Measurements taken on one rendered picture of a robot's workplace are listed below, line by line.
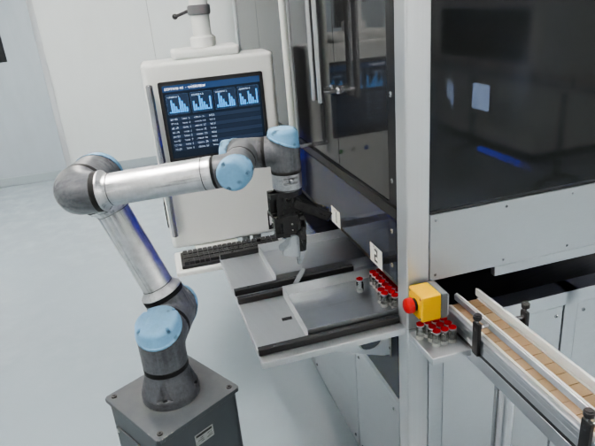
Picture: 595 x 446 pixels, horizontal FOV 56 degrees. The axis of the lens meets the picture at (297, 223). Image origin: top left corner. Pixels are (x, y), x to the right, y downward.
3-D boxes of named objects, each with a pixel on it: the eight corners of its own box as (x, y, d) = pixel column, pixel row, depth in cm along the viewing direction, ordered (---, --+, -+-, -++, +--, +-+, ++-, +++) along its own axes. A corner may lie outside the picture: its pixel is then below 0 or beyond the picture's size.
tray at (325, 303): (383, 273, 181) (383, 264, 180) (422, 312, 158) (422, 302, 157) (282, 296, 173) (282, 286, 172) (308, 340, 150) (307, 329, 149)
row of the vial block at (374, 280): (374, 281, 176) (374, 269, 175) (400, 309, 160) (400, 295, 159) (368, 283, 176) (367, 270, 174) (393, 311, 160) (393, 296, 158)
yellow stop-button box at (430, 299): (433, 303, 147) (433, 280, 144) (447, 317, 141) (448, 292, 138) (407, 310, 145) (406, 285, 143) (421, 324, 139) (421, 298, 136)
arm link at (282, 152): (265, 125, 138) (299, 123, 137) (268, 168, 142) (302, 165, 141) (261, 133, 131) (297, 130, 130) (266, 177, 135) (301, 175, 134)
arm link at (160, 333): (135, 377, 140) (125, 331, 135) (150, 345, 152) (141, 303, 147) (182, 374, 139) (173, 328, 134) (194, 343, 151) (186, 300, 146)
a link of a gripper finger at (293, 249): (282, 266, 147) (279, 234, 143) (303, 262, 148) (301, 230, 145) (285, 272, 144) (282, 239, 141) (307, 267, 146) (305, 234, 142)
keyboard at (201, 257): (276, 238, 234) (275, 233, 233) (284, 250, 221) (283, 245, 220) (180, 255, 226) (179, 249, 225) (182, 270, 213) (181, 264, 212)
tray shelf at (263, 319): (341, 235, 217) (341, 231, 216) (430, 327, 154) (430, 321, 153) (219, 259, 206) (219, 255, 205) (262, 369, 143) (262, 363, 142)
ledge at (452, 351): (454, 326, 154) (454, 320, 153) (481, 352, 142) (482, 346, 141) (408, 338, 150) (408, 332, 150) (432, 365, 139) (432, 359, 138)
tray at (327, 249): (345, 235, 212) (345, 227, 210) (374, 264, 188) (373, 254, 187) (258, 253, 204) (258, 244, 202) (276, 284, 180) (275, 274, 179)
